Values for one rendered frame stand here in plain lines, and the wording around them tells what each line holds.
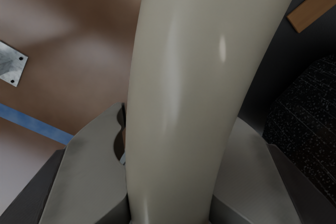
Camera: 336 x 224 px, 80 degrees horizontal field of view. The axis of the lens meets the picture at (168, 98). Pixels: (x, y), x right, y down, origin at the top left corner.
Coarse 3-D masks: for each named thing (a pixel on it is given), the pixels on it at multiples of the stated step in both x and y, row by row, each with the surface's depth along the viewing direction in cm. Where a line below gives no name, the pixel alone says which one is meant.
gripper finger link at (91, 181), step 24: (96, 120) 10; (120, 120) 12; (72, 144) 9; (96, 144) 9; (120, 144) 10; (72, 168) 8; (96, 168) 8; (120, 168) 8; (72, 192) 7; (96, 192) 7; (120, 192) 7; (48, 216) 6; (72, 216) 6; (96, 216) 6; (120, 216) 7
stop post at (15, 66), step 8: (0, 40) 100; (0, 48) 101; (8, 48) 101; (0, 56) 100; (8, 56) 102; (16, 56) 102; (24, 56) 102; (0, 64) 96; (8, 64) 102; (16, 64) 104; (24, 64) 104; (0, 72) 100; (8, 72) 106; (16, 72) 106; (8, 80) 108; (16, 80) 108
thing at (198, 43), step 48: (144, 0) 4; (192, 0) 3; (240, 0) 3; (288, 0) 4; (144, 48) 4; (192, 48) 4; (240, 48) 4; (144, 96) 4; (192, 96) 4; (240, 96) 4; (144, 144) 5; (192, 144) 4; (144, 192) 6; (192, 192) 5
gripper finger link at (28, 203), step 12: (60, 156) 8; (48, 168) 8; (36, 180) 7; (48, 180) 7; (24, 192) 7; (36, 192) 7; (48, 192) 7; (12, 204) 6; (24, 204) 6; (36, 204) 6; (0, 216) 6; (12, 216) 6; (24, 216) 6; (36, 216) 6
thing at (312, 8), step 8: (304, 0) 87; (312, 0) 86; (320, 0) 86; (328, 0) 86; (296, 8) 88; (304, 8) 88; (312, 8) 88; (320, 8) 87; (328, 8) 87; (288, 16) 89; (296, 16) 89; (304, 16) 89; (312, 16) 89; (296, 24) 90; (304, 24) 90
